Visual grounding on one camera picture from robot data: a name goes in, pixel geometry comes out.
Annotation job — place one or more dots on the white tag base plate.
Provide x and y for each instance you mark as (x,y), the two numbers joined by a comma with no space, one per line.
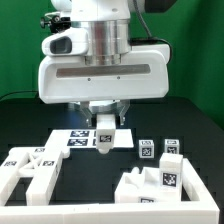
(86,138)

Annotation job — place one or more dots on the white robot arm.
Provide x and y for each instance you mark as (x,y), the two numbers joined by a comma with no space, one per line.
(91,60)

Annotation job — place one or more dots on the grey camera on stand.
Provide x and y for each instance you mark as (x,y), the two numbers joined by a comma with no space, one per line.
(57,17)

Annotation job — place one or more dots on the black camera stand pole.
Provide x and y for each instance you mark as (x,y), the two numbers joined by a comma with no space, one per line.
(55,27)

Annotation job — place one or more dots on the white chair back frame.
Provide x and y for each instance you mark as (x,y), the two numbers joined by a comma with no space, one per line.
(41,164)

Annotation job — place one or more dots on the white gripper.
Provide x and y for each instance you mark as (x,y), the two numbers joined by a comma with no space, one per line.
(141,74)

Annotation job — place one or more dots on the white chair seat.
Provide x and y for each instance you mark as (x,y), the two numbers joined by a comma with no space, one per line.
(139,187)

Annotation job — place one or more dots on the white U-shaped fence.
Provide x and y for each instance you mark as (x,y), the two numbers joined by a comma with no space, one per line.
(201,209)

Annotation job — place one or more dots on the white tagged cube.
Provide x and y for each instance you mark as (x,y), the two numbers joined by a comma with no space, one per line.
(146,149)
(171,146)

